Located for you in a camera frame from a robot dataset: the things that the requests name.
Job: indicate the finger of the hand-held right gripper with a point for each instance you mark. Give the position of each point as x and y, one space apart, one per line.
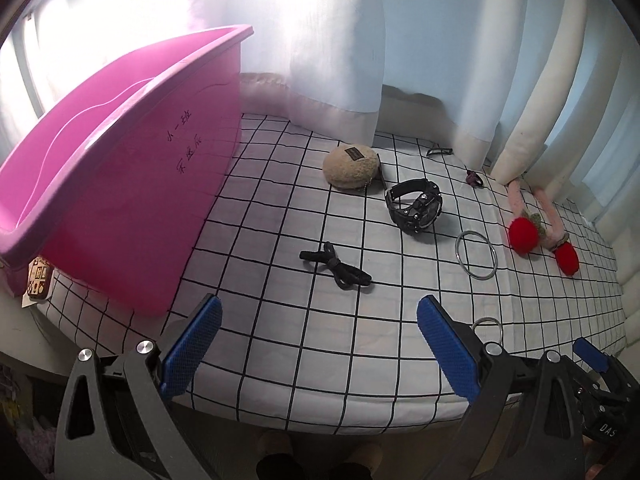
590 352

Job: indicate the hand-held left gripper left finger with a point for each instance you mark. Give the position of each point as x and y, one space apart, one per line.
192 345

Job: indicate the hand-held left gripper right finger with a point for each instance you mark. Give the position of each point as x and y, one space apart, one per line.
447 350

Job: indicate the silver bangle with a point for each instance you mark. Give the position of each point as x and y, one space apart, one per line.
457 255

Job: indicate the pink headband with red pompoms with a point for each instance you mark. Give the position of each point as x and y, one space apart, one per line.
522 232

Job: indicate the black wrist watch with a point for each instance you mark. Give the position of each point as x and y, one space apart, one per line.
420 210

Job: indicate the pink plastic basin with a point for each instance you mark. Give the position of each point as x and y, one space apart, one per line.
125 185

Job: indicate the hair claw clip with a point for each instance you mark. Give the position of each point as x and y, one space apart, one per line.
434 150

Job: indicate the white checked bed sheet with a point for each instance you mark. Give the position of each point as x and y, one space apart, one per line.
300 350

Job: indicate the person's foot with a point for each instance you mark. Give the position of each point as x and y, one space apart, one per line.
275 452
367 457

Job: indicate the brown patterned small case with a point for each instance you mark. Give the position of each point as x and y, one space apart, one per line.
39 277

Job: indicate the beige plush pouch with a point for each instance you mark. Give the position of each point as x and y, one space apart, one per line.
350 170

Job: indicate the white curtain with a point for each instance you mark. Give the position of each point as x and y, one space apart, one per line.
320 35
500 60

